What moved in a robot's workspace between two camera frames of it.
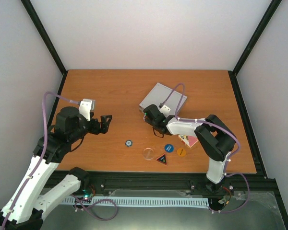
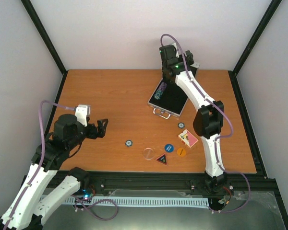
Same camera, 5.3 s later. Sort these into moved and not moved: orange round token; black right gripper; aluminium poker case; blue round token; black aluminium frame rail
Moved: aluminium poker case; black right gripper
Not moved: blue round token; orange round token; black aluminium frame rail
